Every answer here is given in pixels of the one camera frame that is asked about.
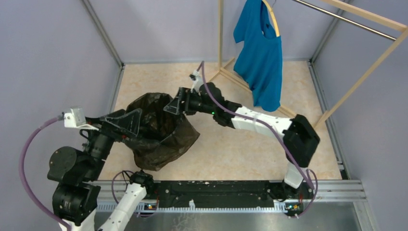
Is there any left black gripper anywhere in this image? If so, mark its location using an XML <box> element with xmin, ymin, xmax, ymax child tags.
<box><xmin>82</xmin><ymin>107</ymin><xmax>143</xmax><ymax>180</ymax></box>

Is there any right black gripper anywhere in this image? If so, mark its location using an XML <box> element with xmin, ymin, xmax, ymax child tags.
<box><xmin>164</xmin><ymin>88</ymin><xmax>215</xmax><ymax>117</ymax></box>

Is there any black plastic trash bag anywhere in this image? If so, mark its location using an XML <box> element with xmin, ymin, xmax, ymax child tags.
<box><xmin>125</xmin><ymin>92</ymin><xmax>200</xmax><ymax>171</ymax></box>

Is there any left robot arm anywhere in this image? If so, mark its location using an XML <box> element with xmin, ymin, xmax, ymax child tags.
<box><xmin>47</xmin><ymin>107</ymin><xmax>142</xmax><ymax>231</ymax></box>

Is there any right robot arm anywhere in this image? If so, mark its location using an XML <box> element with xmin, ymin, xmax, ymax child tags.
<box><xmin>164</xmin><ymin>82</ymin><xmax>320</xmax><ymax>198</ymax></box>

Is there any wooden clothes rack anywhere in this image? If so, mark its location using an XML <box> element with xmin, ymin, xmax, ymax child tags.
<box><xmin>203</xmin><ymin>0</ymin><xmax>408</xmax><ymax>131</ymax></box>

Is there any blue t-shirt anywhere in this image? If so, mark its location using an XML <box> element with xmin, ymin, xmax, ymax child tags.
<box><xmin>233</xmin><ymin>0</ymin><xmax>283</xmax><ymax>112</ymax></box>

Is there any wooden clothes hanger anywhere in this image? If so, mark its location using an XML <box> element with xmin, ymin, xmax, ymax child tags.
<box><xmin>262</xmin><ymin>0</ymin><xmax>280</xmax><ymax>37</ymax></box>

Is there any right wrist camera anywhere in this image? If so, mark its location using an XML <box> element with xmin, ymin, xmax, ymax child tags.
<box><xmin>189</xmin><ymin>70</ymin><xmax>204</xmax><ymax>93</ymax></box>

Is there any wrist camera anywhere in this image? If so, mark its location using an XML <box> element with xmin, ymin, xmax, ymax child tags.
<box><xmin>64</xmin><ymin>107</ymin><xmax>99</xmax><ymax>130</ymax></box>
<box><xmin>189</xmin><ymin>70</ymin><xmax>204</xmax><ymax>93</ymax></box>

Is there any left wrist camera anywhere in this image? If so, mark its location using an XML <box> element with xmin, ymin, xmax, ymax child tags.
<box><xmin>64</xmin><ymin>107</ymin><xmax>99</xmax><ymax>130</ymax></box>

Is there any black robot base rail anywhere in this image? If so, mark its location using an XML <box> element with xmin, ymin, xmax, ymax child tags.
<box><xmin>95</xmin><ymin>179</ymin><xmax>366</xmax><ymax>214</ymax></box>

